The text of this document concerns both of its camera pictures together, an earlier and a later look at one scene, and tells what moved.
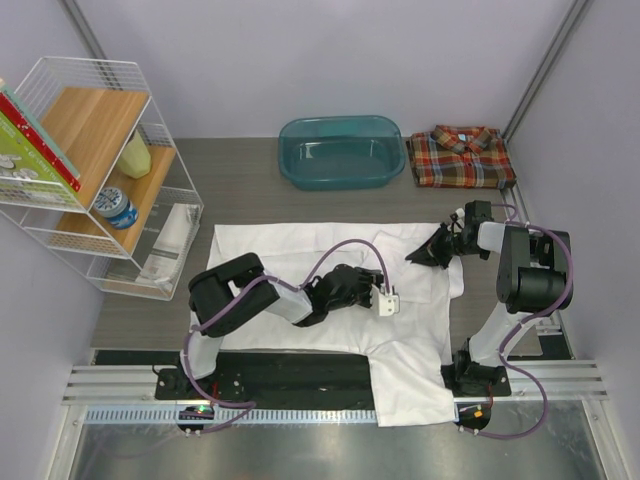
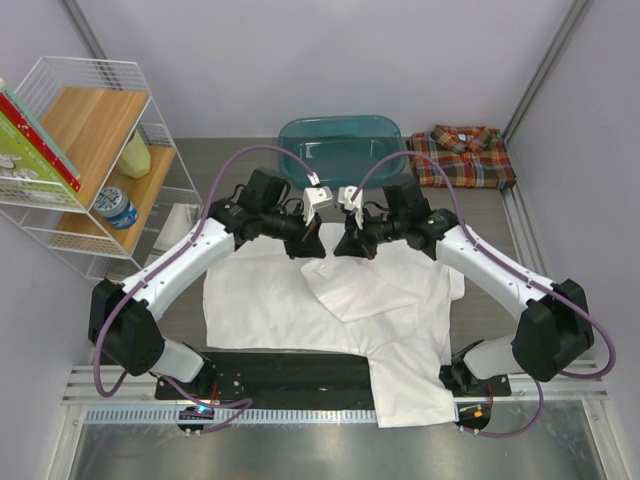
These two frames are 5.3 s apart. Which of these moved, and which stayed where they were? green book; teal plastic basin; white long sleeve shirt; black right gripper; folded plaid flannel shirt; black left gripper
Moved: black left gripper; black right gripper
Stayed: folded plaid flannel shirt; green book; white long sleeve shirt; teal plastic basin
